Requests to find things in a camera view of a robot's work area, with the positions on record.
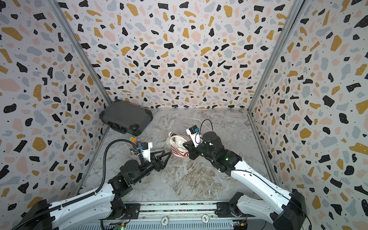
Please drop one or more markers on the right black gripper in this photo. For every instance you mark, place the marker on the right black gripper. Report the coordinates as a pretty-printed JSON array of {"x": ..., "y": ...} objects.
[{"x": 192, "y": 147}]

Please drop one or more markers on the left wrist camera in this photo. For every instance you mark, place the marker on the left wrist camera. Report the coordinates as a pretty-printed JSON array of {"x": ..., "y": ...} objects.
[{"x": 145, "y": 148}]

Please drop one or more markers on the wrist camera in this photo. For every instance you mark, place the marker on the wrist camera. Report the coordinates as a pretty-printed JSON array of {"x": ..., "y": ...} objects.
[
  {"x": 145, "y": 148},
  {"x": 193, "y": 132}
]

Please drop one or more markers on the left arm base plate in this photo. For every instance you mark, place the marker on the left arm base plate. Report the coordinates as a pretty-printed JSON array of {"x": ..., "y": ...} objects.
[{"x": 127, "y": 211}]

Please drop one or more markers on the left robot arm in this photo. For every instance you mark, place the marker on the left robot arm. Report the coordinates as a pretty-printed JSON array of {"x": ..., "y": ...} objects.
[{"x": 101, "y": 203}]

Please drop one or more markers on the white teddy bear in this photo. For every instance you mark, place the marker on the white teddy bear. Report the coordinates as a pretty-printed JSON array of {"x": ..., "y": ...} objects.
[{"x": 178, "y": 142}]

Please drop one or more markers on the clear bag of small toys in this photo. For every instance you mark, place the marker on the clear bag of small toys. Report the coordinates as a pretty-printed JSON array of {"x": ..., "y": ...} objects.
[{"x": 134, "y": 149}]

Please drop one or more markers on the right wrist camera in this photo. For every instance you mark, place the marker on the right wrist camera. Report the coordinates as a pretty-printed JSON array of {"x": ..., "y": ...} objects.
[{"x": 193, "y": 132}]

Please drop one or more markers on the red white striped sweater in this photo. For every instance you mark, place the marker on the red white striped sweater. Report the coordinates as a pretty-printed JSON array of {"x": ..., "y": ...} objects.
[{"x": 178, "y": 146}]

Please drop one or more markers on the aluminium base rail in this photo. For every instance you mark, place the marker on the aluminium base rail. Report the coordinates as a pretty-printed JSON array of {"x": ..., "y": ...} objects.
[{"x": 189, "y": 215}]

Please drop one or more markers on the dark grey hard case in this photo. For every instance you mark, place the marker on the dark grey hard case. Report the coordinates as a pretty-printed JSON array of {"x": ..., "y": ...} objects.
[{"x": 126, "y": 117}]

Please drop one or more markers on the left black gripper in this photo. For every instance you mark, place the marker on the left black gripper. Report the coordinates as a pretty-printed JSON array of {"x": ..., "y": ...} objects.
[{"x": 151, "y": 161}]

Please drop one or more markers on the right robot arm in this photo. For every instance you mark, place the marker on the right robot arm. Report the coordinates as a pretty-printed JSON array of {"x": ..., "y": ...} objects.
[{"x": 283, "y": 209}]

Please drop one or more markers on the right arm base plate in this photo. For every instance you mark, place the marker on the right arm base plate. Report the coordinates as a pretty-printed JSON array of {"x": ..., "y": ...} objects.
[{"x": 229, "y": 209}]

